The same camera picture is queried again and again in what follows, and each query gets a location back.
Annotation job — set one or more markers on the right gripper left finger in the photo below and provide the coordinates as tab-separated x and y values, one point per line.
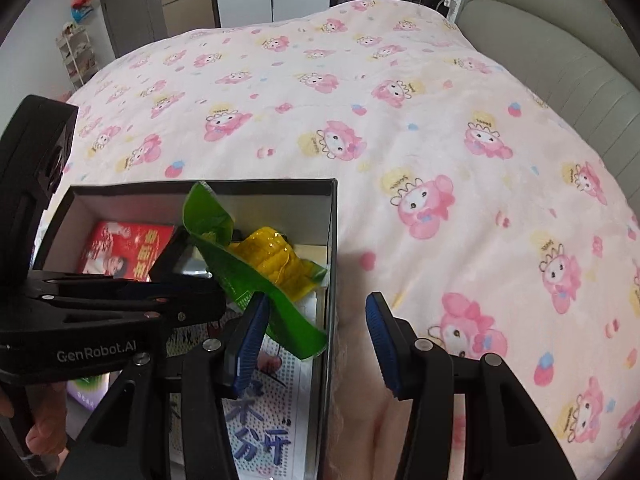
126	437

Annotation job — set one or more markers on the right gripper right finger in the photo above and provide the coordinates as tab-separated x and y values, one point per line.
506	437

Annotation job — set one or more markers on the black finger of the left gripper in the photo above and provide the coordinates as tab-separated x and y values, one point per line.
170	295

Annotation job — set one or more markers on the green yellow corn snack bag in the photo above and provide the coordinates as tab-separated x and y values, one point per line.
263	262

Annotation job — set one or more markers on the person's left hand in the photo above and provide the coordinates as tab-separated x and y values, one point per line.
48	433

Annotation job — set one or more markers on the red booklet in box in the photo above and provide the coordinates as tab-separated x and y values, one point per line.
124	249

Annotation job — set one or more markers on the white blue printed paper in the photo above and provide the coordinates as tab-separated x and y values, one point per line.
267	427

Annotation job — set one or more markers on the pink cartoon print blanket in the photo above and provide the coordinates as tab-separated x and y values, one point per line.
481	216

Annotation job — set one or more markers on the white shelf rack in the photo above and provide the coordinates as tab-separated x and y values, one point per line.
78	54

